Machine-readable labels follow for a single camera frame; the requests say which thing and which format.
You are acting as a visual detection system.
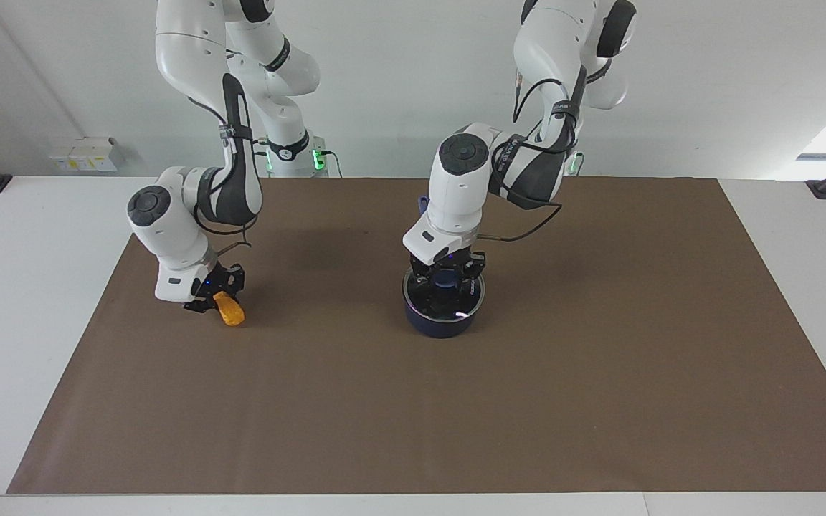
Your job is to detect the yellow corn cob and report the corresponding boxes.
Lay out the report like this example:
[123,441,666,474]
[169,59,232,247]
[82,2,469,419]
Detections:
[214,290,247,327]

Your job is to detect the glass lid with blue knob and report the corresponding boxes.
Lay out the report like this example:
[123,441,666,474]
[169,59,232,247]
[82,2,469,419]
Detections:
[402,267,486,320]

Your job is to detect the brown table mat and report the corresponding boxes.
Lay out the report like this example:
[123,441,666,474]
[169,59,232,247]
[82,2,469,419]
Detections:
[6,177,826,495]

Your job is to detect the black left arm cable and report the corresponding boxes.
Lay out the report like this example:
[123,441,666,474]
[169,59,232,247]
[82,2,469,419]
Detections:
[476,68,589,244]

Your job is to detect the blue saucepan with handle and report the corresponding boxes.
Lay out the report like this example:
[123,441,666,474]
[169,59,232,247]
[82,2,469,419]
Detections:
[402,193,486,339]

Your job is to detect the large white wall socket box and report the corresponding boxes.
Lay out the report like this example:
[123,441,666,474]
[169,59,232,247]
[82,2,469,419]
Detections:
[69,136,127,173]

